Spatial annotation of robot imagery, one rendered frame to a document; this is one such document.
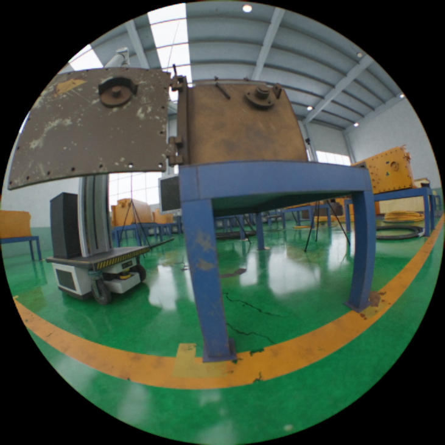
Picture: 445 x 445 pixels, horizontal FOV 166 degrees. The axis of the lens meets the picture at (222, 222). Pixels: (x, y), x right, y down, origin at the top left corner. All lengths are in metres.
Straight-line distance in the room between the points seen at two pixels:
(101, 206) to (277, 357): 1.58
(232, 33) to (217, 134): 8.63
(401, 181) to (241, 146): 2.45
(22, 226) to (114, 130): 4.68
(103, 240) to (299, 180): 1.47
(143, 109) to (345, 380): 1.10
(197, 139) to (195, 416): 0.97
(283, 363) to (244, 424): 0.24
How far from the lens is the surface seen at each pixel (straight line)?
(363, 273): 0.78
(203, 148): 0.69
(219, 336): 0.53
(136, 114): 0.64
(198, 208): 0.39
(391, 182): 2.82
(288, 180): 0.46
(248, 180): 0.42
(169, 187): 2.26
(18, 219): 5.08
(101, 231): 1.51
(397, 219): 4.55
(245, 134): 0.74
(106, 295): 1.12
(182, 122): 0.67
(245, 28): 9.19
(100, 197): 1.55
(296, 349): 0.63
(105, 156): 0.55
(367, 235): 0.73
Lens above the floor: 0.47
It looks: 1 degrees down
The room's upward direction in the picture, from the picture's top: 6 degrees counter-clockwise
